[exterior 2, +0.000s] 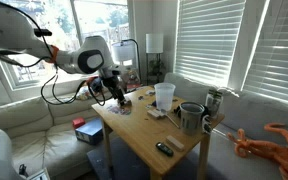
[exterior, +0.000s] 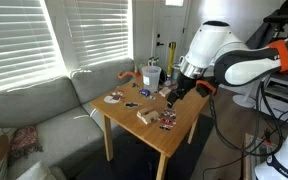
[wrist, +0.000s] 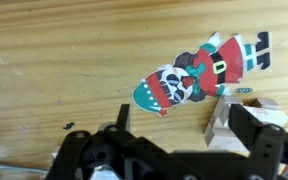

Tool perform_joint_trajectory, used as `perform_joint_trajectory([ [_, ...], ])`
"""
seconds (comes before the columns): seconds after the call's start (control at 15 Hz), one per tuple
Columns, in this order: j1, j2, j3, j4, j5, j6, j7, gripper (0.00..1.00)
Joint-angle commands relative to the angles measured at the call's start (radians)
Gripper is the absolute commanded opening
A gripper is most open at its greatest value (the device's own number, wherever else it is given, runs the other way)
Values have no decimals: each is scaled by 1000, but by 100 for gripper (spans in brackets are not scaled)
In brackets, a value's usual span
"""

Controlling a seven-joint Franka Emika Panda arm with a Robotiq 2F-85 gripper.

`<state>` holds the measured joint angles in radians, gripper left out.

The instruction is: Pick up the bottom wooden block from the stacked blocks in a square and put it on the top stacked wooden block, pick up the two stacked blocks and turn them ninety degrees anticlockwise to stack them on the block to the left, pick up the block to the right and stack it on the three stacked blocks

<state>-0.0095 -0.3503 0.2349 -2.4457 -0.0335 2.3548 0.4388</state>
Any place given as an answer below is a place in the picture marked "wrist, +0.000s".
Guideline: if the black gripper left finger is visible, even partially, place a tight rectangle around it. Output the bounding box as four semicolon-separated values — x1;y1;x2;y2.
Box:
116;104;130;131

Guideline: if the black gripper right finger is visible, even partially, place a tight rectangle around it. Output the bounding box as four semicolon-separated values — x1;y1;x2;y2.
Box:
228;104;263;144

